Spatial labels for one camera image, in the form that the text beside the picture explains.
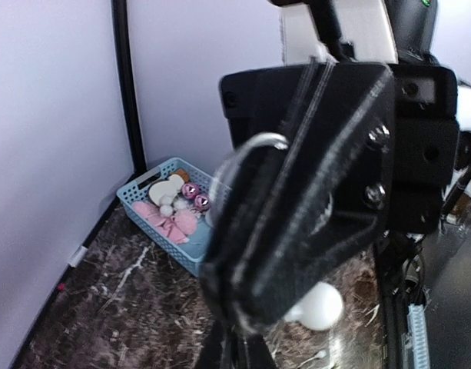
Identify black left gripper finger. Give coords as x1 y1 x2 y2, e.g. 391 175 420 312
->
211 321 276 369

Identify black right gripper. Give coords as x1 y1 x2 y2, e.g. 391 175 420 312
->
199 61 461 331

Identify white ball string lights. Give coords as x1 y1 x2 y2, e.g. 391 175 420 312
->
210 132 346 369

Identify pink fluffy pompom ornament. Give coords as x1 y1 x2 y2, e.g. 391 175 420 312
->
175 210 197 235
131 201 161 219

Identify light blue plastic basket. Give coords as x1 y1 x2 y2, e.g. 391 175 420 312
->
117 158 213 277

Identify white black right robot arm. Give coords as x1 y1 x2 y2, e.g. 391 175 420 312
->
200 1 471 334

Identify pink glitter bauble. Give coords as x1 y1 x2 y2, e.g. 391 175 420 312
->
181 182 201 200
194 194 211 212

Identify brown felt ornament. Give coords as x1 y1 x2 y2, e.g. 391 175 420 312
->
175 168 191 183

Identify pink felt ornament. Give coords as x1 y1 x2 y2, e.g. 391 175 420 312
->
148 216 189 244

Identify white felt ornament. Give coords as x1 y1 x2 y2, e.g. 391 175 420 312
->
148 174 184 206

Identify white tape piece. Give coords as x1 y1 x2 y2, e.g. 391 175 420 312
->
68 246 88 268

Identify white slotted cable duct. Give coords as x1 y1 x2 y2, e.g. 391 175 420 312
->
408 304 430 369

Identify black corner frame post right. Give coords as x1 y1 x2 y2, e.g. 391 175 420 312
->
111 0 148 175

